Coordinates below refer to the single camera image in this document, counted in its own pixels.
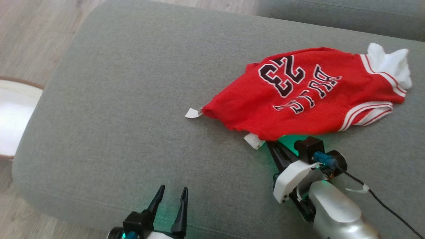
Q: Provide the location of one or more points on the white laundry basket brown rim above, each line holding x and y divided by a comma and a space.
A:
13, 119

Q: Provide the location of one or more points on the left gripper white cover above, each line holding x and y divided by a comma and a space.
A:
159, 236

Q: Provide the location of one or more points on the red Bulls basketball jersey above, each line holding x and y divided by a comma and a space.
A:
249, 99

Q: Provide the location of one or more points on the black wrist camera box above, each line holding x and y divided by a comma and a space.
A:
308, 147
136, 220

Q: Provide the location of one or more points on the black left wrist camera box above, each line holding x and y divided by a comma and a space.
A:
136, 220

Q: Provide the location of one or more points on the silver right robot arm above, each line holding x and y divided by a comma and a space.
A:
338, 212

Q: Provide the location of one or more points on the small grey sofa cushion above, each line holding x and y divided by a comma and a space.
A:
332, 13

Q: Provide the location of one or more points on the large grey sofa seat cushion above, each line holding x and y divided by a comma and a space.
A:
132, 116

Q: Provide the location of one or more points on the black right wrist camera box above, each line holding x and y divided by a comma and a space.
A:
308, 147

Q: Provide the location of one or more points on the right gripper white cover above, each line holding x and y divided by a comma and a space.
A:
290, 179

